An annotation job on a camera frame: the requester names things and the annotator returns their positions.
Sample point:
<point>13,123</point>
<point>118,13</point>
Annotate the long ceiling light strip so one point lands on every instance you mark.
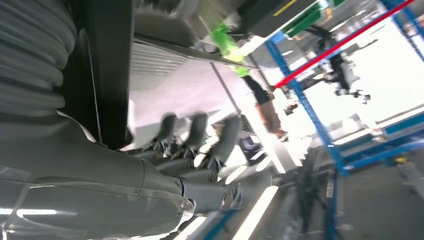
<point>255,215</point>

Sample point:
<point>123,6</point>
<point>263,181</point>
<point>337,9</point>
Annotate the blue rack frame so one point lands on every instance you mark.
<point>309,112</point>

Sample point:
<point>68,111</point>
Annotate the humanoid robot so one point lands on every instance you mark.
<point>344,76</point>

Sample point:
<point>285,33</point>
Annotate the red bar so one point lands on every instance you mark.
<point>338,47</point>

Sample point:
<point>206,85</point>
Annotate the green object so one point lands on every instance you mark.
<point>225,41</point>

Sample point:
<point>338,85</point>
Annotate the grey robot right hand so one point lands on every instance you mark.
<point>82,172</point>

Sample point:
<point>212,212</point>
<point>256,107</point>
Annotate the person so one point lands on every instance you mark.
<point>268,112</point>

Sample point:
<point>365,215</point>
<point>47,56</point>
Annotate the grey grid panel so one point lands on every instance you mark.
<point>159,59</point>

